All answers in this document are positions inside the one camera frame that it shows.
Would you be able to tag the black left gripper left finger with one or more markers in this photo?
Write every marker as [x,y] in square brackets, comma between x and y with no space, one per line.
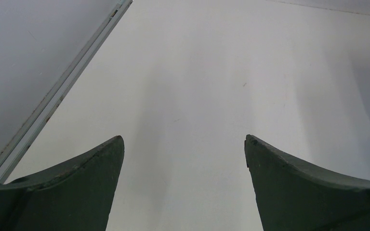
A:
[75,195]

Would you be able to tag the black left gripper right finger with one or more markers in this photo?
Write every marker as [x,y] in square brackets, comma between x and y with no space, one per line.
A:
[295,195]

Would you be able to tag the aluminium frame rail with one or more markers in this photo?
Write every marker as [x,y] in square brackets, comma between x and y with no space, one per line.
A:
[44,47]

